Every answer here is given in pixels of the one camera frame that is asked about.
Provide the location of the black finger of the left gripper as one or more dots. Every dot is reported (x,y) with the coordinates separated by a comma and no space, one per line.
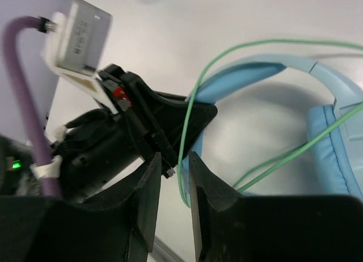
(181,117)

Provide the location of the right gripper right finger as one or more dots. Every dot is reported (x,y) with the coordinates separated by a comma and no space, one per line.
(229,226)

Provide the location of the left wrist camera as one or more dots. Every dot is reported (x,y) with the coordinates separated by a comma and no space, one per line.
(74,46)

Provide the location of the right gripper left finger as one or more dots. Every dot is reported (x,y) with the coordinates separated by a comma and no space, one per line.
(117,224)

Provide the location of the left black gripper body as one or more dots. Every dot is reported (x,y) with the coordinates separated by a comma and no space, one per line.
(99,144)

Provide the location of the light blue headphones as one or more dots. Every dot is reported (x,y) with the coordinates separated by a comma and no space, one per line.
(289,125)

